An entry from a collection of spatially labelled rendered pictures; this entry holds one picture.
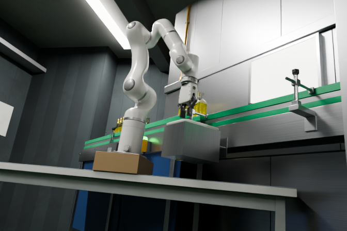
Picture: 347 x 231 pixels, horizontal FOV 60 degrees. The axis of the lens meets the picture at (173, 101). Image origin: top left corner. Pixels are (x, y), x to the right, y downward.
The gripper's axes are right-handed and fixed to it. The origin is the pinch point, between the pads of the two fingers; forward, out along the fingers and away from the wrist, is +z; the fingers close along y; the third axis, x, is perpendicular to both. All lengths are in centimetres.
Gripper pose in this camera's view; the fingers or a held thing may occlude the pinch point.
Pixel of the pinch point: (186, 113)
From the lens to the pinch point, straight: 149.7
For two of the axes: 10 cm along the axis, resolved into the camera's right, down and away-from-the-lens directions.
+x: -8.1, -2.7, -5.3
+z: -1.0, 9.4, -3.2
